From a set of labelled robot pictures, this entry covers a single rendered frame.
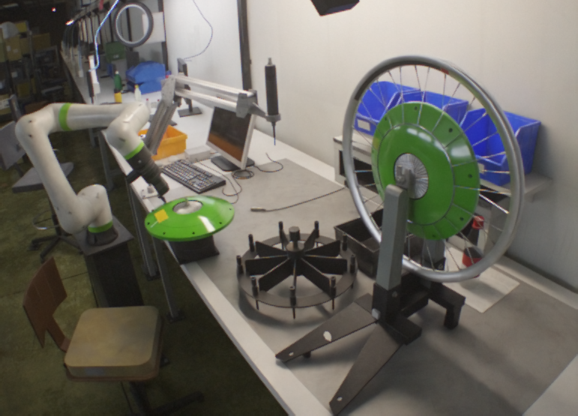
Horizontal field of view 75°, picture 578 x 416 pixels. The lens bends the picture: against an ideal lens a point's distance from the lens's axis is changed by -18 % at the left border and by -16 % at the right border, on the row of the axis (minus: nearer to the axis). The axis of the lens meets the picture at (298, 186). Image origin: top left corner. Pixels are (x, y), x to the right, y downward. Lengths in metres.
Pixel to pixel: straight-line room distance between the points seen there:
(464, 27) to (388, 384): 1.14
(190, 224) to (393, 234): 0.69
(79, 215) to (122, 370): 0.64
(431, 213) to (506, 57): 0.68
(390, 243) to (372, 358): 0.27
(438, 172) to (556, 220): 0.66
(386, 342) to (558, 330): 0.52
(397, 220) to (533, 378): 0.53
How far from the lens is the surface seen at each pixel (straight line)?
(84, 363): 1.71
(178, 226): 1.43
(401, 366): 1.12
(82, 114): 1.83
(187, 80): 1.70
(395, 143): 0.98
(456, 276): 1.01
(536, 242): 1.55
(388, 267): 1.02
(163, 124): 1.88
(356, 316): 1.12
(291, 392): 1.06
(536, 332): 1.29
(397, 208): 0.94
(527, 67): 1.43
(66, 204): 1.84
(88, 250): 2.02
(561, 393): 1.15
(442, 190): 0.93
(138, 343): 1.71
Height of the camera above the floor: 1.73
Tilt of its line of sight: 24 degrees down
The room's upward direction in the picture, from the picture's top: 3 degrees counter-clockwise
